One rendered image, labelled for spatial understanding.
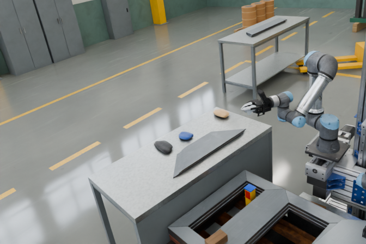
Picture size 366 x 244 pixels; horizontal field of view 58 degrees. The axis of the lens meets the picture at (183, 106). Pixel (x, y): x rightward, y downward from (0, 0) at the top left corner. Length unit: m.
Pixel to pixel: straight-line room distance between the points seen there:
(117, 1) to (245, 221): 9.74
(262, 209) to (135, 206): 0.78
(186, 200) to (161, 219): 0.21
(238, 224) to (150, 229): 0.53
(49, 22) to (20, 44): 0.96
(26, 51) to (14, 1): 1.23
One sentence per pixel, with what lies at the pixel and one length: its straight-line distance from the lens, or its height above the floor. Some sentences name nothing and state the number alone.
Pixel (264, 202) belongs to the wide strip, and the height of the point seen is 0.87.
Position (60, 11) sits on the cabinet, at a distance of 9.86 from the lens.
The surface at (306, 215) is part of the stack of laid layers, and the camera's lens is 2.23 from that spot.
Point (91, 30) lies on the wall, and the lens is 11.06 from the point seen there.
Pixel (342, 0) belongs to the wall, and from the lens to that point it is 12.05.
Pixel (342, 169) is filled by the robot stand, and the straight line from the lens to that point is 2.45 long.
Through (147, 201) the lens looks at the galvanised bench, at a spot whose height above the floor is 1.05.
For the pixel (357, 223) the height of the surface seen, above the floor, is 0.87.
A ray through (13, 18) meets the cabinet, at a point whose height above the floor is 1.37.
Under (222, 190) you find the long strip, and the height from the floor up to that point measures 0.87.
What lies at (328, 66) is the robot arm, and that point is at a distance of 2.18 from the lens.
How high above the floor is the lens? 2.39
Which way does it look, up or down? 25 degrees down
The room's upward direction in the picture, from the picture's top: 8 degrees counter-clockwise
